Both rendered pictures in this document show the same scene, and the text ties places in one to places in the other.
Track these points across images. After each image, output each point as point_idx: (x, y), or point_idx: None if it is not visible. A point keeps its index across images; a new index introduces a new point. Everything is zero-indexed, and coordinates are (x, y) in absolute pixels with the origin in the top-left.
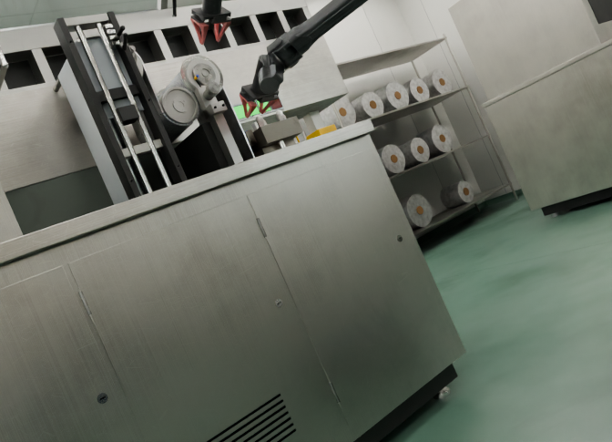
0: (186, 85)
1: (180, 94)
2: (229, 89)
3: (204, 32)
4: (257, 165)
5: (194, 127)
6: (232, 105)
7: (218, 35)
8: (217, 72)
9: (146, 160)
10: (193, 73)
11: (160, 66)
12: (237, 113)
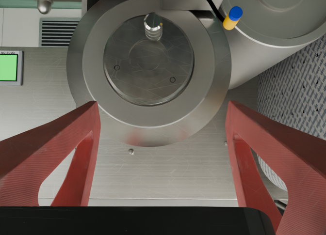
0: (227, 45)
1: (260, 21)
2: (1, 117)
3: (324, 143)
4: None
5: None
6: (12, 85)
7: (83, 140)
8: (89, 58)
9: None
10: (190, 73)
11: (123, 195)
12: (11, 66)
